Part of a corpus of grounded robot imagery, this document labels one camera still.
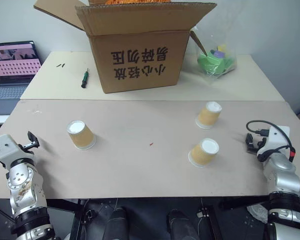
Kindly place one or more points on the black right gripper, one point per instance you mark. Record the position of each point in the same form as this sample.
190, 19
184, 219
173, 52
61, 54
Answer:
260, 144

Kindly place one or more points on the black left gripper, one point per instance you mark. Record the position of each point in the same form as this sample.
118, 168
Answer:
22, 148

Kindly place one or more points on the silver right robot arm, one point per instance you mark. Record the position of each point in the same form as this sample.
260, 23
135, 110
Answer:
283, 180

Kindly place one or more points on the brown paper cup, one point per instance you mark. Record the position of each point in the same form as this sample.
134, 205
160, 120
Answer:
80, 136
203, 153
208, 115

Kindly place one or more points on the grey laptop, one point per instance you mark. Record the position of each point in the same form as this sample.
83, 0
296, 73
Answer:
10, 75

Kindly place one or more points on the small black scraps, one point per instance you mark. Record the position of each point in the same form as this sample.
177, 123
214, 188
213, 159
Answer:
60, 65

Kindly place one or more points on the black green screwdriver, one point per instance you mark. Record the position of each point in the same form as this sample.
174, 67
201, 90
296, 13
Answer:
84, 79

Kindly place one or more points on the plastic bag of green items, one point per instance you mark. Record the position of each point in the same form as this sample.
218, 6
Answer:
216, 62

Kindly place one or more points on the dark rounded shape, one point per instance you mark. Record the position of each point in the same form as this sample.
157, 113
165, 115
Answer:
118, 223
181, 225

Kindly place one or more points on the printed cardboard box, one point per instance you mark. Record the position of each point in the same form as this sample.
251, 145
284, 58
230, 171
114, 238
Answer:
137, 47

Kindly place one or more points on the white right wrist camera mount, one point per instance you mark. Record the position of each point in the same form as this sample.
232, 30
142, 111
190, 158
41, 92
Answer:
275, 140

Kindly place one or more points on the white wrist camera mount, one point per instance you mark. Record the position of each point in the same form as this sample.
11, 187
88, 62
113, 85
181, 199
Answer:
275, 140
3, 147

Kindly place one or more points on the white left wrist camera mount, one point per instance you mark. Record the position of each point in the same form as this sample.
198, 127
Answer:
3, 147

